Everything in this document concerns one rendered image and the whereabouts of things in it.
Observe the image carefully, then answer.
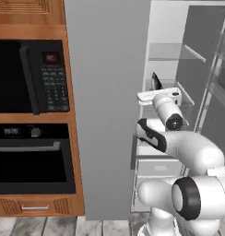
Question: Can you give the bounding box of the black microwave oven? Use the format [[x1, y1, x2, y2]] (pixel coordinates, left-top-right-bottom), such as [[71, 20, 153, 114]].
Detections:
[[0, 39, 71, 115]]

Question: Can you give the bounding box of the wooden cupboard door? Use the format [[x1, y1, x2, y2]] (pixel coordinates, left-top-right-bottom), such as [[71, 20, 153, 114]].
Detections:
[[0, 0, 66, 26]]

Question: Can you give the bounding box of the black oven door handle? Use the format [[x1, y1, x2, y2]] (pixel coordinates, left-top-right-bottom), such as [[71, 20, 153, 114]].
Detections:
[[0, 140, 62, 153]]

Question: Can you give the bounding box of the dark grey fish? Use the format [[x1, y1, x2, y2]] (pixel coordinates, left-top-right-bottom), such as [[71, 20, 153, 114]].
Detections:
[[150, 71, 164, 91]]

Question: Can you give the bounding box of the silver drawer handle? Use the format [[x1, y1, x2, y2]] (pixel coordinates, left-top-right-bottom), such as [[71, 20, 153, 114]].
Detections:
[[20, 204, 51, 211]]

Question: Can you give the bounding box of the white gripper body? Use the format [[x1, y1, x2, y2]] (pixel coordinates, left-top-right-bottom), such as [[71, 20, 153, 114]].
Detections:
[[136, 88, 175, 107]]

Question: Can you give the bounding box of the grey oven knob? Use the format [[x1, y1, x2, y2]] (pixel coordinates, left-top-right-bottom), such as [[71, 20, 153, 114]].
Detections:
[[30, 126, 41, 138]]

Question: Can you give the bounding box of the wooden drawer front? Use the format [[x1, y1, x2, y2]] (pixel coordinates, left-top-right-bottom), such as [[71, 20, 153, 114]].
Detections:
[[0, 194, 85, 218]]

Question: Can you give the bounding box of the grey fridge door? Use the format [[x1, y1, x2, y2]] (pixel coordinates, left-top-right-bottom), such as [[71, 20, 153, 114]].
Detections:
[[174, 4, 225, 169]]

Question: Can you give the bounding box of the wooden appliance cabinet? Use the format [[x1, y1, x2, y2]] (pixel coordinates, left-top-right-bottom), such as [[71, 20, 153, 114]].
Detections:
[[0, 0, 86, 218]]

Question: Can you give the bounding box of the black built-in oven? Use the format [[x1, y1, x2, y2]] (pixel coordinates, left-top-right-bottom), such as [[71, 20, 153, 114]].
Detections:
[[0, 123, 77, 195]]

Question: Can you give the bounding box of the black microwave door handle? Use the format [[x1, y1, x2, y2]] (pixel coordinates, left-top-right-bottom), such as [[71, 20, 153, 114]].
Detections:
[[18, 45, 41, 115]]

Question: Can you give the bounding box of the grey fridge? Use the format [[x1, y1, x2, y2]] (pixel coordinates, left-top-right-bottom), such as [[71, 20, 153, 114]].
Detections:
[[63, 0, 225, 221]]

